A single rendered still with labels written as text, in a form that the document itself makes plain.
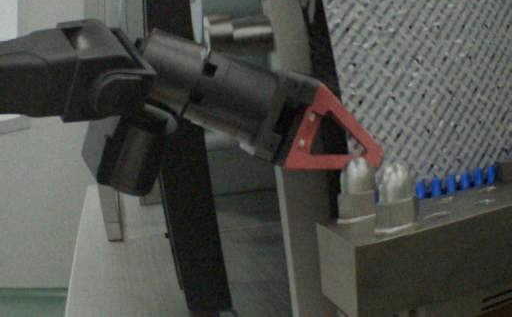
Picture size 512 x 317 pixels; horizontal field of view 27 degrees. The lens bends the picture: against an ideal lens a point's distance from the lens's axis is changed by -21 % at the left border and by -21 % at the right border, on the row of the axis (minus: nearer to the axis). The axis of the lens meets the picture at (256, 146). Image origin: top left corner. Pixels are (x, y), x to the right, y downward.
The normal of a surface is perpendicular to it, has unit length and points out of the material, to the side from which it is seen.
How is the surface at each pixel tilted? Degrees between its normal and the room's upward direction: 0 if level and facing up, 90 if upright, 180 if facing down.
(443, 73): 90
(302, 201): 90
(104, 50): 36
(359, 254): 90
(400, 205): 90
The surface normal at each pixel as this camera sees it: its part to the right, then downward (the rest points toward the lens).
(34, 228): 0.11, 0.05
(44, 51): 0.29, -0.83
